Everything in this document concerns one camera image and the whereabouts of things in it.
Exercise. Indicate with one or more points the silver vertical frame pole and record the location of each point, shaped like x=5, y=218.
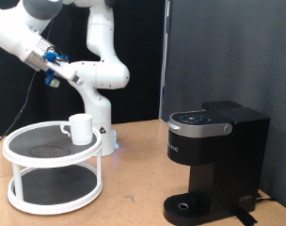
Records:
x=165, y=62

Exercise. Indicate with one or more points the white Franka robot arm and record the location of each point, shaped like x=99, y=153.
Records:
x=99, y=75

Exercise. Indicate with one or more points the black drip tray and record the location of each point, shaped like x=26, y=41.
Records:
x=183, y=208

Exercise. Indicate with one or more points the black Keurig coffee machine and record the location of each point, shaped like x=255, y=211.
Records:
x=230, y=163

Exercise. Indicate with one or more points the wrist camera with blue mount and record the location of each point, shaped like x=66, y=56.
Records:
x=52, y=81

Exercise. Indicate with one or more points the white two-tier turntable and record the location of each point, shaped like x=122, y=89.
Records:
x=55, y=161

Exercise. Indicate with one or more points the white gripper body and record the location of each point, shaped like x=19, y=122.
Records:
x=63, y=71

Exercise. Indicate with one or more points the white ceramic mug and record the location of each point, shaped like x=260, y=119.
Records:
x=82, y=130

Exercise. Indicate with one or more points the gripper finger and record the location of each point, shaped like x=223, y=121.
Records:
x=78, y=80

